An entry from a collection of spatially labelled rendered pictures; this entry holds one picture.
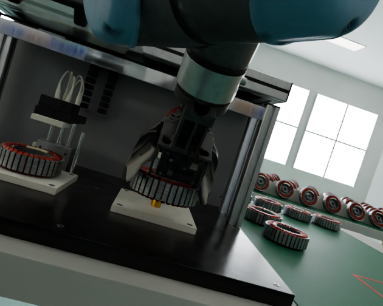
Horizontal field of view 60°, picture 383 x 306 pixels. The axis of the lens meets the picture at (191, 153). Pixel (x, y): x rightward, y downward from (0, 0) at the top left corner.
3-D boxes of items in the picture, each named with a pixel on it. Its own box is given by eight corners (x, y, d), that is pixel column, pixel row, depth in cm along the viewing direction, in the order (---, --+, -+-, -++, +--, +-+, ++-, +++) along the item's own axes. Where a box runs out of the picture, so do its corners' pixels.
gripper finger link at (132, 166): (101, 188, 48) (145, 159, 44) (112, 163, 53) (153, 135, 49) (116, 201, 50) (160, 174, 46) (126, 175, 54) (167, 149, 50)
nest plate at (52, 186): (54, 195, 54) (56, 188, 54) (-41, 168, 52) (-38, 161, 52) (76, 180, 69) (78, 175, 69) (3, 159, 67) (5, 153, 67)
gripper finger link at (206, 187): (199, 225, 51) (184, 181, 46) (201, 198, 56) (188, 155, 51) (218, 223, 51) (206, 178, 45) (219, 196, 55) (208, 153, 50)
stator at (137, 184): (198, 215, 49) (205, 191, 49) (125, 193, 48) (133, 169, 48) (190, 200, 60) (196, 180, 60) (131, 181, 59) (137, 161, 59)
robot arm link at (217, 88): (189, 37, 41) (250, 59, 42) (178, 70, 44) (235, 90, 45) (182, 61, 35) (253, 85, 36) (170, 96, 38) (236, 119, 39)
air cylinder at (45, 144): (64, 172, 73) (72, 148, 72) (30, 162, 72) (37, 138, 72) (70, 169, 78) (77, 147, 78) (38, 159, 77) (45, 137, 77)
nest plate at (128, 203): (194, 235, 57) (197, 228, 57) (109, 210, 55) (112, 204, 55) (186, 212, 72) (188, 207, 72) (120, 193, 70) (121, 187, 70)
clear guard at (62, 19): (124, 56, 46) (137, 14, 45) (-57, -6, 43) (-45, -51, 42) (137, 85, 78) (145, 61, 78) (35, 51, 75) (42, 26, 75)
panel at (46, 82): (227, 209, 91) (262, 105, 89) (-20, 136, 83) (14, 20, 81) (227, 209, 92) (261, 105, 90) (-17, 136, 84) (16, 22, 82)
